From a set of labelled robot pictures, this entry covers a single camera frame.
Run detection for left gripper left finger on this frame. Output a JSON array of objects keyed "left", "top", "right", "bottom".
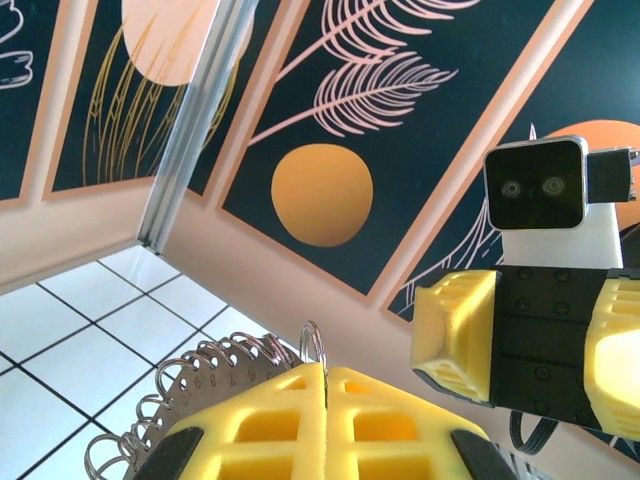
[{"left": 132, "top": 363, "right": 329, "bottom": 480}]

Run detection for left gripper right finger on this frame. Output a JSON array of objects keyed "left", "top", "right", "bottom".
[{"left": 326, "top": 367, "right": 521, "bottom": 480}]

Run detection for curved numbered steel plate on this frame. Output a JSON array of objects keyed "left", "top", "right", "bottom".
[{"left": 117, "top": 332, "right": 306, "bottom": 480}]

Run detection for steel key ring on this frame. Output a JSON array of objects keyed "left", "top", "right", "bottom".
[
  {"left": 223, "top": 333, "right": 257, "bottom": 362},
  {"left": 153, "top": 356, "right": 197, "bottom": 397},
  {"left": 83, "top": 432, "right": 132, "bottom": 480},
  {"left": 298, "top": 319, "right": 329, "bottom": 401},
  {"left": 248, "top": 331, "right": 282, "bottom": 360},
  {"left": 180, "top": 348, "right": 217, "bottom": 382},
  {"left": 197, "top": 341, "right": 236, "bottom": 372}
]

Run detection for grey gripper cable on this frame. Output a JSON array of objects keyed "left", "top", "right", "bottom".
[{"left": 508, "top": 408, "right": 560, "bottom": 455}]

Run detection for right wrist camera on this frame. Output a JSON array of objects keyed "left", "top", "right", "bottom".
[{"left": 482, "top": 135, "right": 591, "bottom": 232}]

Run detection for black camera plug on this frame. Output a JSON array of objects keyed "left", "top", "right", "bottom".
[{"left": 585, "top": 146, "right": 640, "bottom": 205}]

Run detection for aluminium corner post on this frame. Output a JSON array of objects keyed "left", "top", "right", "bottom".
[{"left": 137, "top": 0, "right": 262, "bottom": 255}]

